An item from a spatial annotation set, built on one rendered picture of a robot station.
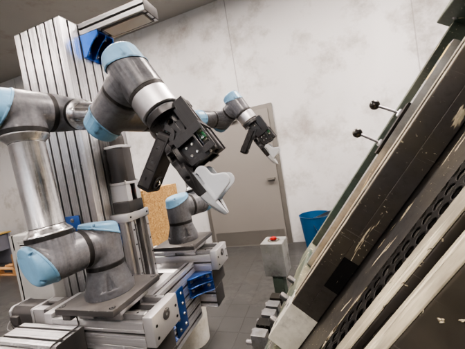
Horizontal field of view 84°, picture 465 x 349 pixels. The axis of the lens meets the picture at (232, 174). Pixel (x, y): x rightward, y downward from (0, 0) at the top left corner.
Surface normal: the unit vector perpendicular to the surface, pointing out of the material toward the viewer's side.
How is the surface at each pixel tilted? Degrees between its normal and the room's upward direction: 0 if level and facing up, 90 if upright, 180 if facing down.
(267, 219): 90
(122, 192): 90
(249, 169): 90
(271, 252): 90
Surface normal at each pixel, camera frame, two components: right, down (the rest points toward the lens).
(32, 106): 0.87, -0.17
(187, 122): -0.22, 0.01
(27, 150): 0.50, -0.11
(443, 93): -0.40, 0.11
